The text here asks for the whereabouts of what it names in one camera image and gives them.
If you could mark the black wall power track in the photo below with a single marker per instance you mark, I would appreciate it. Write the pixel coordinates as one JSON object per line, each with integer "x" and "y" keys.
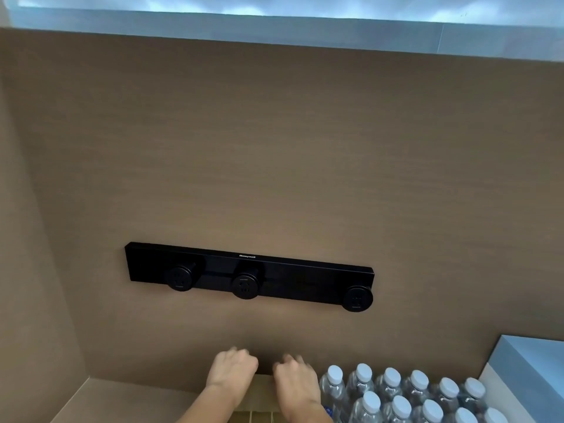
{"x": 282, "y": 270}

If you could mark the person's right fingers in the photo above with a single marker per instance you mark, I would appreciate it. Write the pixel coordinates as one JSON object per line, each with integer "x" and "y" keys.
{"x": 288, "y": 364}

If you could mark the pack of clear water bottles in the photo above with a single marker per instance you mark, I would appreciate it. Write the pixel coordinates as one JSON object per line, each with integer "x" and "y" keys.
{"x": 396, "y": 398}

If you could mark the person's left fingers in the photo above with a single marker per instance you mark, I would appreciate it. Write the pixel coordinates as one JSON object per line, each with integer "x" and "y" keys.
{"x": 244, "y": 357}

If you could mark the person's left forearm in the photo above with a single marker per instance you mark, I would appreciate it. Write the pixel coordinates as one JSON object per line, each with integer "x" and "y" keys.
{"x": 198, "y": 405}

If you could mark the white rectangular box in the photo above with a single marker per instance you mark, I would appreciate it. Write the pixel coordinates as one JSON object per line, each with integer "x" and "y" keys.
{"x": 524, "y": 378}

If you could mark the person's right hand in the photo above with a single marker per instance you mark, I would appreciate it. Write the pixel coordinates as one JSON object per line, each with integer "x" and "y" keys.
{"x": 297, "y": 387}

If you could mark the round black socket adapter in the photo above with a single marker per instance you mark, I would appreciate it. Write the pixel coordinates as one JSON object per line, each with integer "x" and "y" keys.
{"x": 245, "y": 285}
{"x": 179, "y": 277}
{"x": 357, "y": 298}

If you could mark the person's right forearm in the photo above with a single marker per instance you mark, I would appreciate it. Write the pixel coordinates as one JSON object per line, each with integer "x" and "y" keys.
{"x": 304, "y": 418}

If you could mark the person's left hand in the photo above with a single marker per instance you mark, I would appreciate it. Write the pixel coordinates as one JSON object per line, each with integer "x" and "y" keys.
{"x": 229, "y": 367}

